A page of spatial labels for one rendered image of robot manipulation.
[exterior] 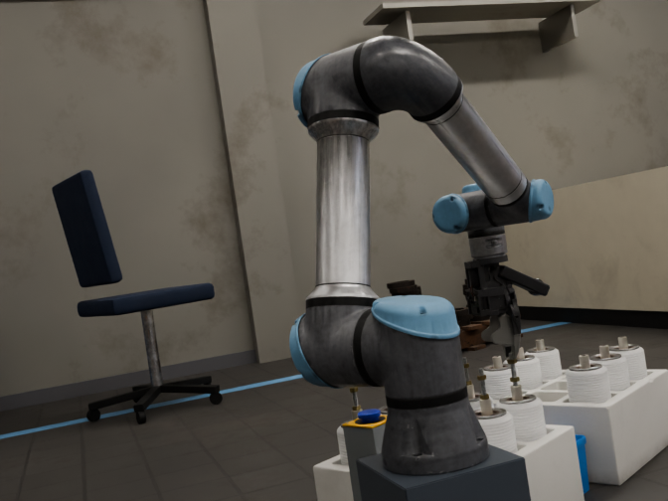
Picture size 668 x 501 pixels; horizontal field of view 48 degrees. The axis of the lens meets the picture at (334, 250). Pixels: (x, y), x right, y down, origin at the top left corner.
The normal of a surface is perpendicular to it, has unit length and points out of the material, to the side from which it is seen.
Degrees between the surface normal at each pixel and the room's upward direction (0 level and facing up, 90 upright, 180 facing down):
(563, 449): 90
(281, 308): 90
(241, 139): 90
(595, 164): 90
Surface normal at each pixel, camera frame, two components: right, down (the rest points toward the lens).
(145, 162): 0.33, -0.05
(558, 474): 0.71, -0.11
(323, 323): -0.47, -0.16
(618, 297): -0.94, 0.14
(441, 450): 0.02, -0.31
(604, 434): -0.67, 0.10
